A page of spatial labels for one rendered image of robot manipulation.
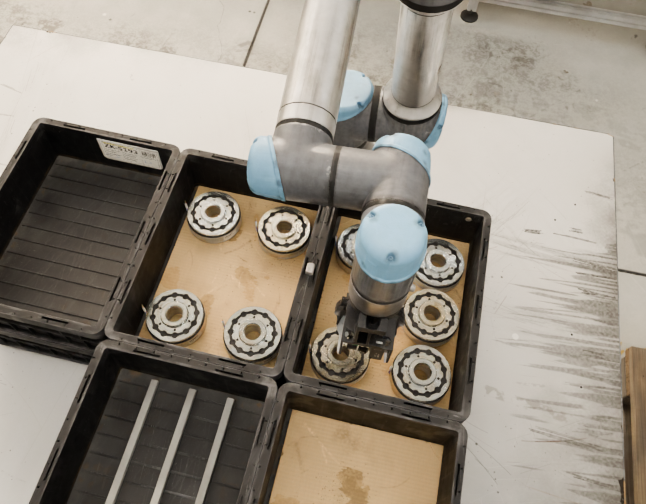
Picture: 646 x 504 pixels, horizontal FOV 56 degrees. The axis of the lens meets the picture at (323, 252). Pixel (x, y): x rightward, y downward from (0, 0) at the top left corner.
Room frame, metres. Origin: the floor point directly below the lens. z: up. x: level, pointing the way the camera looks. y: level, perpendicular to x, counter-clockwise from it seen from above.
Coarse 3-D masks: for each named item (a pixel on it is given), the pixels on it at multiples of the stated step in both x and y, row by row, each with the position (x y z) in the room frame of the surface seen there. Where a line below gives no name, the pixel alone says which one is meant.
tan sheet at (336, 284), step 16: (352, 224) 0.64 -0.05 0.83; (448, 240) 0.62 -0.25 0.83; (464, 256) 0.58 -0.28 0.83; (336, 272) 0.53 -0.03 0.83; (464, 272) 0.55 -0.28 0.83; (336, 288) 0.49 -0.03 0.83; (416, 288) 0.51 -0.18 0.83; (320, 304) 0.46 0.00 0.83; (320, 320) 0.43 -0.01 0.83; (336, 320) 0.43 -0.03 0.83; (432, 320) 0.44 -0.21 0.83; (400, 336) 0.41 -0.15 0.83; (336, 352) 0.37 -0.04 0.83; (448, 352) 0.38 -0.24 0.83; (304, 368) 0.33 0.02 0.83; (368, 368) 0.34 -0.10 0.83; (384, 368) 0.34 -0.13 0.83; (368, 384) 0.31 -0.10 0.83; (384, 384) 0.32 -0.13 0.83; (448, 400) 0.30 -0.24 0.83
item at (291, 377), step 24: (480, 216) 0.62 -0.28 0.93; (480, 264) 0.51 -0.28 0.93; (312, 288) 0.44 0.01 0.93; (480, 288) 0.47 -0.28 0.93; (480, 312) 0.42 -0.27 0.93; (288, 360) 0.31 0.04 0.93; (312, 384) 0.28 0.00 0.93; (336, 384) 0.28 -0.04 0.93; (408, 408) 0.25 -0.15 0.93; (432, 408) 0.25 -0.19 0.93
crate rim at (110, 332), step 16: (224, 160) 0.69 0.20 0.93; (240, 160) 0.70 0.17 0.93; (176, 176) 0.65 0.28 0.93; (160, 208) 0.58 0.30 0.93; (320, 208) 0.60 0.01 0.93; (320, 224) 0.57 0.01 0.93; (144, 240) 0.51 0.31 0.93; (144, 256) 0.48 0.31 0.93; (304, 272) 0.48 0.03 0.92; (128, 288) 0.41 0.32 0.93; (304, 288) 0.44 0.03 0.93; (112, 320) 0.35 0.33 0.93; (288, 320) 0.38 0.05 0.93; (112, 336) 0.33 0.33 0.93; (128, 336) 0.33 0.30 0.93; (288, 336) 0.35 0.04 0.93; (176, 352) 0.31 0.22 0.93; (192, 352) 0.31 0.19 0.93; (240, 368) 0.29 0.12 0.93; (256, 368) 0.29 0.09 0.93; (272, 368) 0.30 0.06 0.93
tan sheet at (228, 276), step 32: (224, 192) 0.69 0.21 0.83; (192, 256) 0.54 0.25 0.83; (224, 256) 0.54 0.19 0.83; (256, 256) 0.55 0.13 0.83; (160, 288) 0.46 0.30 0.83; (192, 288) 0.47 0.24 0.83; (224, 288) 0.47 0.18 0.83; (256, 288) 0.48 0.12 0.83; (288, 288) 0.48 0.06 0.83; (224, 320) 0.41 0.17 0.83; (224, 352) 0.35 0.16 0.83
